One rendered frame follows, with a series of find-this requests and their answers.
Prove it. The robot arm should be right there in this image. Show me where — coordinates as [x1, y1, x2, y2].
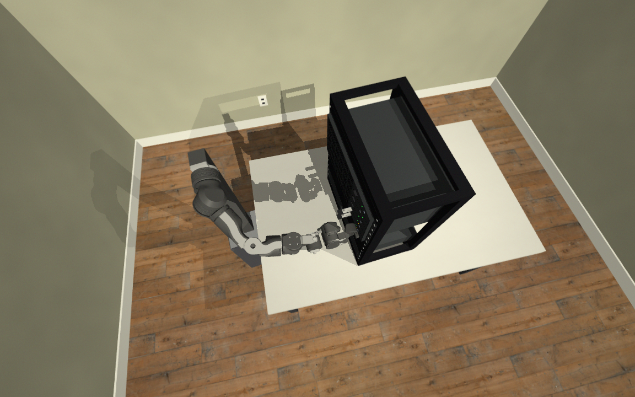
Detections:
[190, 162, 322, 257]

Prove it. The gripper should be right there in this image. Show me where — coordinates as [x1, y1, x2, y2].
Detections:
[315, 222, 359, 249]

